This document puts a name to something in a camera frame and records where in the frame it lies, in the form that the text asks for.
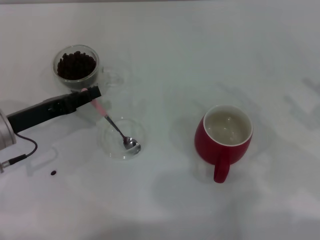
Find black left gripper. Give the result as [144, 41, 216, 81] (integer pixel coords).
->
[6, 85, 102, 134]

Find red ceramic mug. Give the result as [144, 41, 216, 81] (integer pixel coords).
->
[194, 104, 254, 184]

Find black cable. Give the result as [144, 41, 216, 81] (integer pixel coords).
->
[6, 133, 39, 166]

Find coffee beans in glass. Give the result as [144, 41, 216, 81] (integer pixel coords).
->
[56, 50, 97, 81]

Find double-walled glass cup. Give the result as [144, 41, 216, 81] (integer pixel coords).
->
[51, 44, 125, 92]

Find clear glass saucer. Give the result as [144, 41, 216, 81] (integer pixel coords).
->
[99, 115, 146, 161]

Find pink-handled metal spoon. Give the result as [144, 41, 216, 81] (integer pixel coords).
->
[80, 87, 139, 151]

